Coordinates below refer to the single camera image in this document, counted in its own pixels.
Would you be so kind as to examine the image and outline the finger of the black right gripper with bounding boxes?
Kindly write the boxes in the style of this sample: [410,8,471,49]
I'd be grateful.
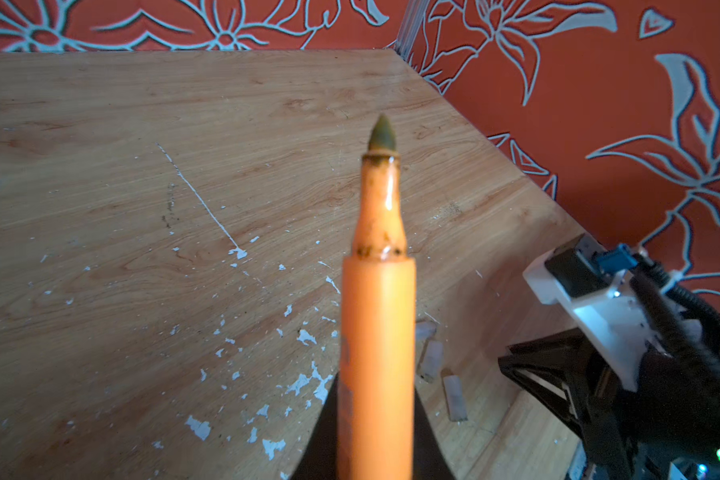
[508,328,594,360]
[498,353,600,438]

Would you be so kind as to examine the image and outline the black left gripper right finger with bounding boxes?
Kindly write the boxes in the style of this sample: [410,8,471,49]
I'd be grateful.
[413,390,455,480]

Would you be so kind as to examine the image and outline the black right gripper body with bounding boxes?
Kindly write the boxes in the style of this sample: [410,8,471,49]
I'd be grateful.
[582,351,720,479]

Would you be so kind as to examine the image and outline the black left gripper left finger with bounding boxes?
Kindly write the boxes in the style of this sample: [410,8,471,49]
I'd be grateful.
[290,375,339,480]

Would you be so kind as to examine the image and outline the orange marker pen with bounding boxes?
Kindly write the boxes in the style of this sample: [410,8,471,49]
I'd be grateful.
[337,115,416,479]

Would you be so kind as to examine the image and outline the clear pen cap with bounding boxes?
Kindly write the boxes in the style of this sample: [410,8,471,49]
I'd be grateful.
[415,321,437,341]
[442,375,468,422]
[417,339,444,383]

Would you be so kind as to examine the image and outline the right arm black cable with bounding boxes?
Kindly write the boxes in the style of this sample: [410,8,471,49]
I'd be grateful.
[629,260,720,421]

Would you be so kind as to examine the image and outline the aluminium frame rails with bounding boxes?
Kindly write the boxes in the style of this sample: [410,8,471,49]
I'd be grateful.
[394,0,429,61]

